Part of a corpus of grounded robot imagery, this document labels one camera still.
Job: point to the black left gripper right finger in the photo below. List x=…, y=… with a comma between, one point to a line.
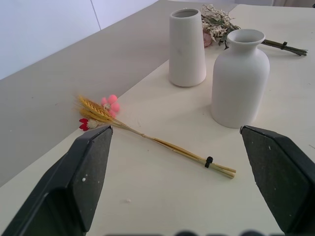
x=283, y=177

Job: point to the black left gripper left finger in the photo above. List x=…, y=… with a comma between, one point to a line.
x=73, y=172

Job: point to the white flared-neck bottle vase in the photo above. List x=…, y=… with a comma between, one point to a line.
x=240, y=78

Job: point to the tall tapered white vase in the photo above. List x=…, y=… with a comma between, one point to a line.
x=187, y=48

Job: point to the yellow wheat dried flower bunch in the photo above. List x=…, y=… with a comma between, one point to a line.
x=157, y=141

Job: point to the white and green flower bunch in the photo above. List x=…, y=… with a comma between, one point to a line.
x=219, y=20

